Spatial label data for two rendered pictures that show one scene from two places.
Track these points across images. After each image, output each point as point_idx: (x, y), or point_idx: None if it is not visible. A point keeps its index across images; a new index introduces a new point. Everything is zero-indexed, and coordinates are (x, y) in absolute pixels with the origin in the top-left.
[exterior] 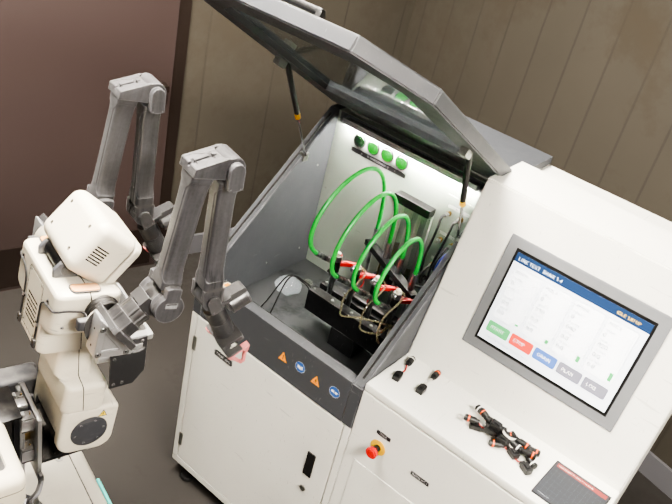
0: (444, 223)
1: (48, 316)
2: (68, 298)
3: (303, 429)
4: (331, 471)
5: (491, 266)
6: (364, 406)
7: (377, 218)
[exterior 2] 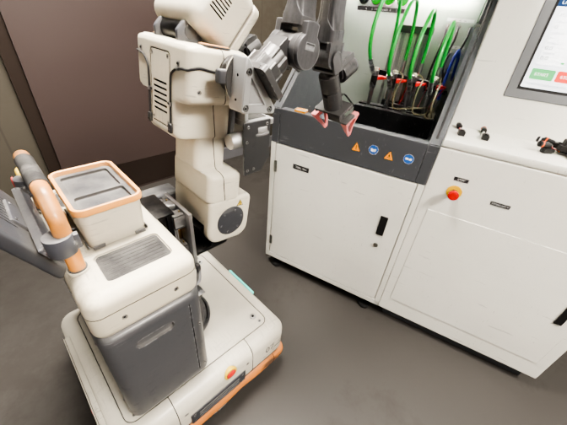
0: (443, 36)
1: (182, 81)
2: (201, 50)
3: (376, 200)
4: (403, 225)
5: (531, 22)
6: (440, 160)
7: (381, 56)
